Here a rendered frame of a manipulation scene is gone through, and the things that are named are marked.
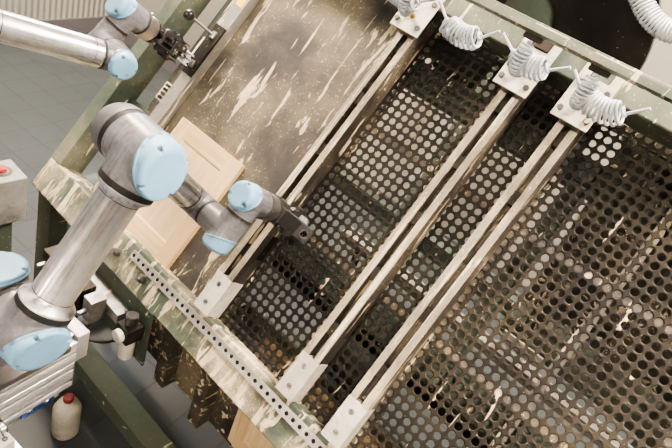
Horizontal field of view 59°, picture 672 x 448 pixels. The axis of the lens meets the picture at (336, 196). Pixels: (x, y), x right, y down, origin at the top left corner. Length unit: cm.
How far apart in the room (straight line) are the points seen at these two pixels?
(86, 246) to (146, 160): 21
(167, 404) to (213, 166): 118
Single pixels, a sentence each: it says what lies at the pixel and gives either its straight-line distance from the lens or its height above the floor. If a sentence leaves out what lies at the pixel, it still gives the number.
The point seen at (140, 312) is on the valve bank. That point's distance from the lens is 198.
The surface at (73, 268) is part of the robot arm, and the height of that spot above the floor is 137.
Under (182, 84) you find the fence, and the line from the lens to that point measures 211.
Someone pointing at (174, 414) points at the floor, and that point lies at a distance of 271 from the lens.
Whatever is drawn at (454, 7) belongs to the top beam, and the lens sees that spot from 176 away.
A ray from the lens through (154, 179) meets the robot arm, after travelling 113.
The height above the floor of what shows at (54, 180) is 87.
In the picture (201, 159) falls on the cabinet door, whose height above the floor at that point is 117.
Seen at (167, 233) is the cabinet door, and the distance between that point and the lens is 198.
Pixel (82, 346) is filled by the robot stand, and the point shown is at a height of 95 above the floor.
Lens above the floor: 220
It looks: 31 degrees down
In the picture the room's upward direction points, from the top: 21 degrees clockwise
